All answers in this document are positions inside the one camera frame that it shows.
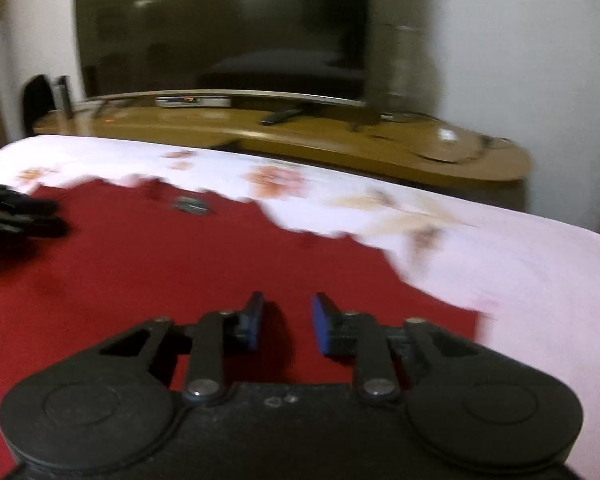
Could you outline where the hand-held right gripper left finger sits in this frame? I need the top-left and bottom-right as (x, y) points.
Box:
(97, 291), (265, 406)

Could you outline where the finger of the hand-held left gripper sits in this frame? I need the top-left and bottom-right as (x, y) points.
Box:
(0, 182), (61, 217)
(0, 211), (69, 239)

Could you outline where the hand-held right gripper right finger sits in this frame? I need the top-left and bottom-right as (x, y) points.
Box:
(312, 292), (481, 403)

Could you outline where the red beaded sweater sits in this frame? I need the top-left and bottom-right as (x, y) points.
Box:
(0, 177), (481, 480)

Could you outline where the wooden television stand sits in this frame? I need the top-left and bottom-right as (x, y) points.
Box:
(32, 94), (532, 184)

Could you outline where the silver set-top box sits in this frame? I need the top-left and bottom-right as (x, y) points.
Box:
(155, 95), (232, 109)

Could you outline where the pink floral bed sheet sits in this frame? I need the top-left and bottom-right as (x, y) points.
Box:
(0, 135), (600, 480)

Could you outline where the black curved television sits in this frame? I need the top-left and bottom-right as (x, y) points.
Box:
(72, 0), (382, 127)

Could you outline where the clear glass vase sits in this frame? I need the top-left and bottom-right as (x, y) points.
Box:
(379, 22), (432, 117)

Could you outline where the black cable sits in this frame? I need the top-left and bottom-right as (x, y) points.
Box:
(350, 110), (512, 163)

